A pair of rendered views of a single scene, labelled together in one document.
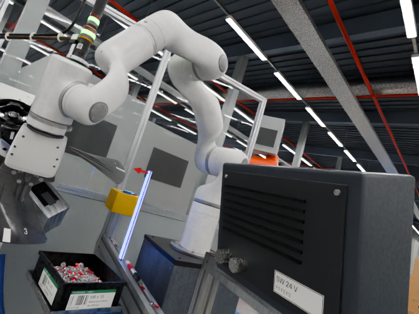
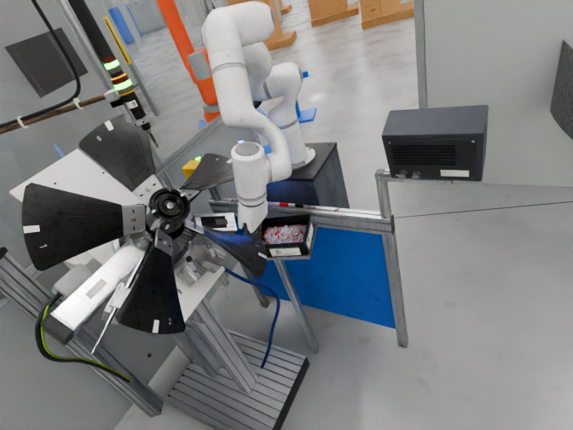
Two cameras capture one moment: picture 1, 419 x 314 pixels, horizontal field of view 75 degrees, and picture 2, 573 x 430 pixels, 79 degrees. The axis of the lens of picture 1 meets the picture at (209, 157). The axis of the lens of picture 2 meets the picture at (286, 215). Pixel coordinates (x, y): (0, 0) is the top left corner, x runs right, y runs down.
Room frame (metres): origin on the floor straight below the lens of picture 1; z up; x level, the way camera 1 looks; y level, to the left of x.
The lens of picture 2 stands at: (-0.20, 0.61, 1.71)
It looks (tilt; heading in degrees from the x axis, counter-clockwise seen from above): 36 degrees down; 338
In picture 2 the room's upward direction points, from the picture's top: 20 degrees counter-clockwise
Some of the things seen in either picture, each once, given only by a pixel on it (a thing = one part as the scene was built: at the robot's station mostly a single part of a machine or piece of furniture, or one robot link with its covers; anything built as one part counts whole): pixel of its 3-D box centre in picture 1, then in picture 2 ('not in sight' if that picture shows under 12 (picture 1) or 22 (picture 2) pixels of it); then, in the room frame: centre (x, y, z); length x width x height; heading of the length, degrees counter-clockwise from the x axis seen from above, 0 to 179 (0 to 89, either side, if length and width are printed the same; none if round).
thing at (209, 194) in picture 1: (222, 177); (284, 94); (1.07, -0.07, 1.25); 0.19 x 0.12 x 0.24; 52
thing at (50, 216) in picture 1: (40, 204); (211, 229); (0.90, 0.47, 0.98); 0.20 x 0.16 x 0.20; 29
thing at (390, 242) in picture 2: not in sight; (396, 295); (0.56, -0.07, 0.39); 0.04 x 0.04 x 0.78; 29
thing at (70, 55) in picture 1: (80, 50); (130, 105); (0.86, 0.51, 1.50); 0.09 x 0.07 x 0.10; 64
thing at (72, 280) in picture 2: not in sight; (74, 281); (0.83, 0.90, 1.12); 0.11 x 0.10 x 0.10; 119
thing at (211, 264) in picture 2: not in sight; (211, 259); (0.84, 0.53, 0.91); 0.12 x 0.08 x 0.12; 29
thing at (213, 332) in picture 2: not in sight; (221, 343); (0.88, 0.67, 0.45); 0.09 x 0.04 x 0.91; 119
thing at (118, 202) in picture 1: (121, 202); (205, 171); (1.28, 0.33, 1.02); 0.16 x 0.10 x 0.11; 29
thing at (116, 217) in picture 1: (113, 223); (213, 189); (1.28, 0.33, 0.92); 0.03 x 0.03 x 0.12; 29
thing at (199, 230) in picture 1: (200, 227); (290, 142); (1.09, -0.05, 1.04); 0.19 x 0.19 x 0.18
